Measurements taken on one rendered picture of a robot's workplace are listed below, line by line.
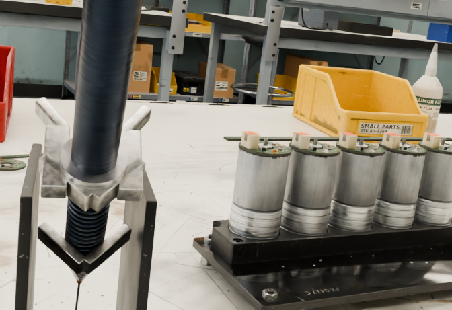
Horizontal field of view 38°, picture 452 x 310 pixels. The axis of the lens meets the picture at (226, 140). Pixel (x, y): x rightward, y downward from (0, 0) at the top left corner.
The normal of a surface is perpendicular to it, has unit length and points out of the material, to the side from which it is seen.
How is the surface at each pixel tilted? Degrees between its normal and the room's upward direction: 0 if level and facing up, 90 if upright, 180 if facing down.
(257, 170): 90
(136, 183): 35
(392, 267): 0
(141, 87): 89
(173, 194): 0
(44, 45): 90
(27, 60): 90
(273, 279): 0
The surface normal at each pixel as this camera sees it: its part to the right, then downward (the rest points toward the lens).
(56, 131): 0.22, -0.65
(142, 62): 0.41, 0.25
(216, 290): 0.11, -0.97
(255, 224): -0.11, 0.22
